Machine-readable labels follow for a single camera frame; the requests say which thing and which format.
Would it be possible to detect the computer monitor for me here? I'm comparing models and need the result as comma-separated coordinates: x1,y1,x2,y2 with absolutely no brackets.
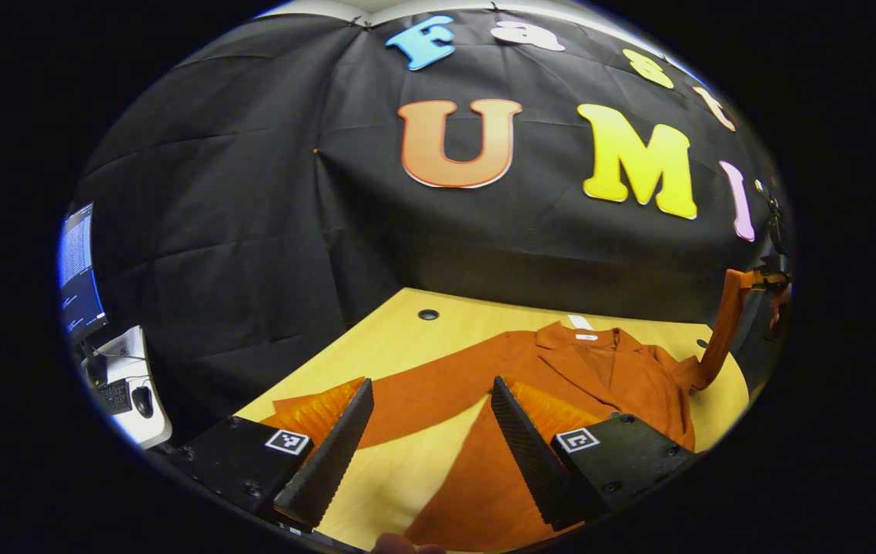
57,202,108,339

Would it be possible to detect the rust orange cardigan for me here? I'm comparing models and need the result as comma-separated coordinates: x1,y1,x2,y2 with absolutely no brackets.
272,269,754,553

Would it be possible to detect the black backdrop cloth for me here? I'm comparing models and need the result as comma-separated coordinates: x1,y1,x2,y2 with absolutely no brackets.
61,8,793,447

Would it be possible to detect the white side desk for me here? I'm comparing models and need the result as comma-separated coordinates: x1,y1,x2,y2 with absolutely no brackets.
80,325,173,449

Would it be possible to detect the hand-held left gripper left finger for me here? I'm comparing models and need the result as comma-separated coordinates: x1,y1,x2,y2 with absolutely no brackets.
176,377,375,533

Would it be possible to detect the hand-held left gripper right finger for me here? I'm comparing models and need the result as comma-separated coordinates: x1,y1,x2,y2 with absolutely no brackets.
490,375,697,532

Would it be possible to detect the black keyboard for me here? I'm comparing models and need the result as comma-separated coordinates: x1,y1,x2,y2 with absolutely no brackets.
95,379,133,416

